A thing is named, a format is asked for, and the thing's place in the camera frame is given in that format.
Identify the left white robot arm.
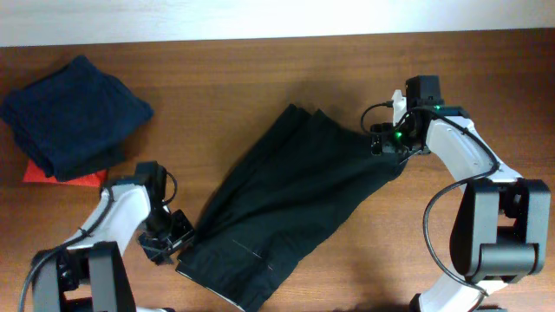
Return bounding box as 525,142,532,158
18,174,194,312

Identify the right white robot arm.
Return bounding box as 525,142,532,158
363,105,551,311

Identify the folded orange cloth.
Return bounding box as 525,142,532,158
22,158,108,188

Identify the folded navy blue garment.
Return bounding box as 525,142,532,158
1,55,153,181

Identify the black shorts garment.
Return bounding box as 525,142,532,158
177,105,404,311

